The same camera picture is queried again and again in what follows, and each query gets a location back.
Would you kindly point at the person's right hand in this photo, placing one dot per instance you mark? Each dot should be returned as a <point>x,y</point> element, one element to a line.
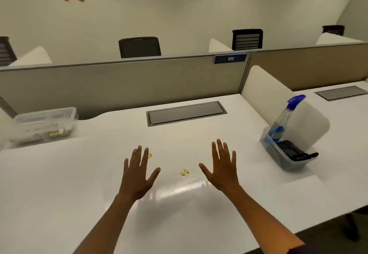
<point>224,173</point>

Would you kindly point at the person's left hand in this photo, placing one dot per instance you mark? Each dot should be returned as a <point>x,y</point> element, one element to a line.
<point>135,179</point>

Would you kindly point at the clear plastic bin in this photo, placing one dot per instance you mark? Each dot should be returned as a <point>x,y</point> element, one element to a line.
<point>284,164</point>

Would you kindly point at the grey microfibre cloth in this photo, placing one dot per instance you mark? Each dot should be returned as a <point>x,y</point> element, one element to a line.
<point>290,150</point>

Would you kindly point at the blue spray bottle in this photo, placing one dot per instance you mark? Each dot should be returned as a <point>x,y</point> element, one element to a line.
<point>294,101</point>

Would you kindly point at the person's left forearm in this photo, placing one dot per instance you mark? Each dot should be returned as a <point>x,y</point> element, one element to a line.
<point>106,228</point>

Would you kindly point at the person's right forearm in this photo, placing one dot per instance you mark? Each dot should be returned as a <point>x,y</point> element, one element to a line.
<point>261,222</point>

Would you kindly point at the white table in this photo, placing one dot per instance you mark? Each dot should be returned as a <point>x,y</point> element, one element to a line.
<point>86,190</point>
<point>345,135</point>

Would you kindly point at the white desk divider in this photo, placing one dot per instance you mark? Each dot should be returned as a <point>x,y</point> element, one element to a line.
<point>264,95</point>
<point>217,46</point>
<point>4,130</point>
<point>333,39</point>
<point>33,56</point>

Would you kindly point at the beige partition panel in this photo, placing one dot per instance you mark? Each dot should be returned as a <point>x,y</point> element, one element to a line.
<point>115,84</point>
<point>310,64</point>

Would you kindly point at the clear lidded storage box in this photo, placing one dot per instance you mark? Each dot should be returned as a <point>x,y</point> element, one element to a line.
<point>43,124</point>

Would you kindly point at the dark blue number sign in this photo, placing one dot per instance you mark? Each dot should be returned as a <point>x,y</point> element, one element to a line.
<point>230,58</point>

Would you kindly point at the black solid-back office chair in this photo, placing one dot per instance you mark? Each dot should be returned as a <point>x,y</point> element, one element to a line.
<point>139,48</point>

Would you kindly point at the black slatted-back office chair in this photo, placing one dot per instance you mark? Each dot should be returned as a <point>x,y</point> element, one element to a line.
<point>7,52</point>
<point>247,39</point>

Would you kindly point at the black table leg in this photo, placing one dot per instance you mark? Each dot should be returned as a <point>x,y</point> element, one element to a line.
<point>352,228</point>

